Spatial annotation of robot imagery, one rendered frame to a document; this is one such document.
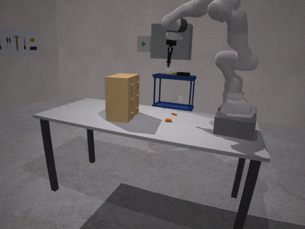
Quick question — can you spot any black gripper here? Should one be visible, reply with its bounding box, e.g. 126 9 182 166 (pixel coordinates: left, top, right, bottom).
166 40 176 72

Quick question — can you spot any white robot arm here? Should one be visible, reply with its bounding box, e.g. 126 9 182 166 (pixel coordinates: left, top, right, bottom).
161 0 258 118

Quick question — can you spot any small tan wooden chest of drawers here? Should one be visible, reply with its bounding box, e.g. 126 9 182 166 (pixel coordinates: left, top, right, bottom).
105 73 139 123

